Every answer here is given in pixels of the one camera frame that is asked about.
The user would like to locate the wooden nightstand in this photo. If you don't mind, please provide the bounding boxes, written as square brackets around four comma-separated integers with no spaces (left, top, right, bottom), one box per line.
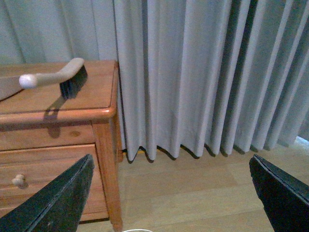
[0,60,123,232]

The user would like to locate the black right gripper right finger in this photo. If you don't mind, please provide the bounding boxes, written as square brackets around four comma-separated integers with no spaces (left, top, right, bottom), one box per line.
[249,155,309,232]

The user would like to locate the beige plastic dustpan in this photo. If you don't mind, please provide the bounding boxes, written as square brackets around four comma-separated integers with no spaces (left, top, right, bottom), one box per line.
[0,75,23,101]

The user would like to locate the beige hand brush black bristles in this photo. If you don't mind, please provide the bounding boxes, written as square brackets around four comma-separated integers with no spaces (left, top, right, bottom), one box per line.
[19,58,88,100]

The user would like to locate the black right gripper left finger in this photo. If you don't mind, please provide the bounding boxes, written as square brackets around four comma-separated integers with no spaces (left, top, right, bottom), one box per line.
[0,154,94,232]

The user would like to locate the grey curtain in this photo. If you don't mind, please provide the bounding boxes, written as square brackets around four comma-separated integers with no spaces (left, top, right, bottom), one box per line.
[0,0,309,160]

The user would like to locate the wooden drawer knob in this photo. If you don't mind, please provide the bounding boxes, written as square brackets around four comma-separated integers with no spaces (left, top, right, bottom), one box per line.
[12,174,25,187]

